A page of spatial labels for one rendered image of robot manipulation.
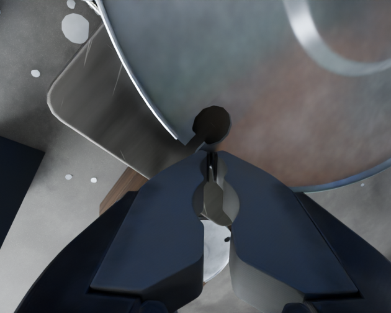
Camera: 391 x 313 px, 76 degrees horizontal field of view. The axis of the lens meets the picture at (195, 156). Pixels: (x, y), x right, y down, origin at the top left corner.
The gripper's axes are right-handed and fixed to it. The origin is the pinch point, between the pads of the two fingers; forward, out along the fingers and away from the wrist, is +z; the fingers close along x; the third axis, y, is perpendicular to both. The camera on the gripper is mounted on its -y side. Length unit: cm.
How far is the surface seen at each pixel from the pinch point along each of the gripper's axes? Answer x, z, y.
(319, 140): 7.2, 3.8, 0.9
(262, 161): 3.3, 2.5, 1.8
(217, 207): 0.6, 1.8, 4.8
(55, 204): -57, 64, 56
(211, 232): 2, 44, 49
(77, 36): -11.0, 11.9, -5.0
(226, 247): 7, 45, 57
